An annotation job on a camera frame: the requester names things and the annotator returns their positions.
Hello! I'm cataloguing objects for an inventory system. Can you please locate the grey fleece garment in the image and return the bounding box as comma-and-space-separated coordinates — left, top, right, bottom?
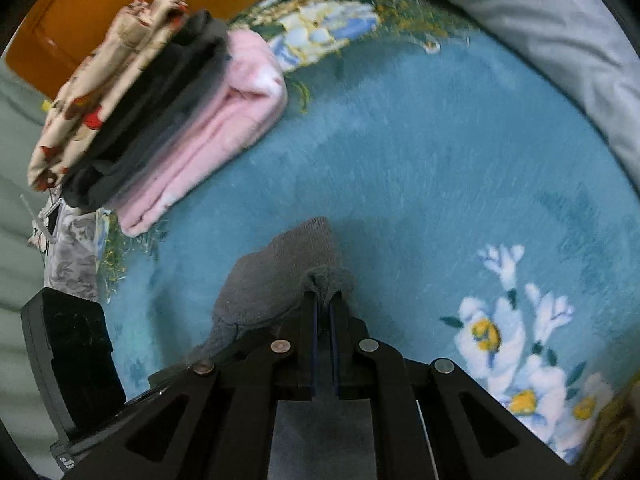
186, 217, 355, 364

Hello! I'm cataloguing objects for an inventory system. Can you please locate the grey floral storage bag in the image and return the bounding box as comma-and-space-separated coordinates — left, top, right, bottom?
28, 193, 99, 301

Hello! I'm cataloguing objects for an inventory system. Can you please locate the teal floral bed blanket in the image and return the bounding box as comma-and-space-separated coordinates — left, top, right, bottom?
99, 0, 639, 463

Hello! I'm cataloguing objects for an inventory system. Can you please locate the black folded garment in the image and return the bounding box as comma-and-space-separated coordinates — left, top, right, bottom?
62, 10, 229, 211

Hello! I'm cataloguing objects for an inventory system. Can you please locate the pink folded garment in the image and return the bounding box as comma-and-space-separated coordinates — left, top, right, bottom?
110, 29, 288, 237

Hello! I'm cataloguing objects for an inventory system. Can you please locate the pale green curtain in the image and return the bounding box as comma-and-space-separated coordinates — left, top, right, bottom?
1, 64, 62, 479

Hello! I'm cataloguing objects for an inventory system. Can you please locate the cream patterned folded garment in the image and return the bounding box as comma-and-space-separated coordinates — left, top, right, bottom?
27, 0, 188, 192

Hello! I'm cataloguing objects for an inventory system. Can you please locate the orange wooden headboard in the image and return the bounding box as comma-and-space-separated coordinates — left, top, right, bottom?
4, 0, 352, 101

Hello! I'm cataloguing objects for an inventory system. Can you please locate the light blue floral quilt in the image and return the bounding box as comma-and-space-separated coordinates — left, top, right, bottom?
449, 0, 639, 182

